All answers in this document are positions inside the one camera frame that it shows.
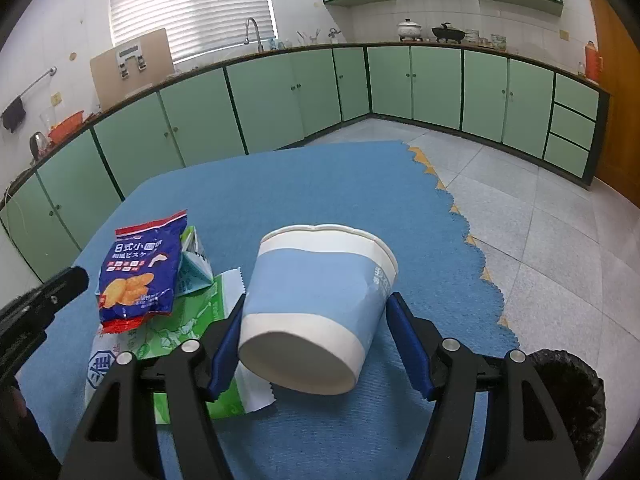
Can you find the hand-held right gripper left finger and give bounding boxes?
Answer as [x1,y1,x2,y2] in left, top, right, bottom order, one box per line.
[59,294,246,480]

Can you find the steel kitchen faucet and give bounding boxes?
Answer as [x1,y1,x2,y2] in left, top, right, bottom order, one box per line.
[244,16,265,54]

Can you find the wooden cutting board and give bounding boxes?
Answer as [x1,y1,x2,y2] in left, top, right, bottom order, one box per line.
[89,27,174,111]

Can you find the white window blinds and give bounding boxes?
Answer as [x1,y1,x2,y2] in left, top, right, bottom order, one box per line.
[107,0,279,64]

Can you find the blue scalloped tablecloth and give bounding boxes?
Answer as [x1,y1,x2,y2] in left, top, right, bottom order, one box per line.
[25,140,524,480]

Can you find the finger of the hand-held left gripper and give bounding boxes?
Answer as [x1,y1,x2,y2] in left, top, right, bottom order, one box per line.
[0,266,91,387]

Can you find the red plastic basin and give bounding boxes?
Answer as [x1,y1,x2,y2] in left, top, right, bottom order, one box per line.
[47,110,86,144]

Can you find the black cooking pot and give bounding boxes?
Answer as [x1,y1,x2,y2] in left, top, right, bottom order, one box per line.
[431,22,467,45]

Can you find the green base cabinet run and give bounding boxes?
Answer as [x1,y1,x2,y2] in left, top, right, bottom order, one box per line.
[0,42,612,286]

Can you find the dark cloth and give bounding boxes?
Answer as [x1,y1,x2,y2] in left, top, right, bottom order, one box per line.
[1,96,26,134]

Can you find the orange thermos flask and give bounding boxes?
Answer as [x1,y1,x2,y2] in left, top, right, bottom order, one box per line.
[584,40,604,84]

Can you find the steel towel rail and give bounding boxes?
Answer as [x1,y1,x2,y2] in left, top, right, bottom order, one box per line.
[17,66,58,101]

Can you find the green and white plastic packet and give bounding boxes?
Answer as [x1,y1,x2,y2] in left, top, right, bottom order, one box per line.
[85,269,276,426]

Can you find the trash bin with black bag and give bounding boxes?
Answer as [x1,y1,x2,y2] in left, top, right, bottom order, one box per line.
[527,349,609,480]

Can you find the small green drink carton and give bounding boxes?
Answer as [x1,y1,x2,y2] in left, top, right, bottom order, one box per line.
[175,225,216,296]

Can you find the brown wooden door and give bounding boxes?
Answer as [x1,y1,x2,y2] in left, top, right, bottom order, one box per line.
[582,0,640,197]

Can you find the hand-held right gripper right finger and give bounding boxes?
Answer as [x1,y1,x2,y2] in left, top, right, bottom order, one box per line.
[384,291,584,480]

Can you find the blue snack packet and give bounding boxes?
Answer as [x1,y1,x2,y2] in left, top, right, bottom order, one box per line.
[97,210,190,336]

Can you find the blue and white paper cup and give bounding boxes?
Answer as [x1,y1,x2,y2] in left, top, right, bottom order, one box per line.
[237,223,400,396]

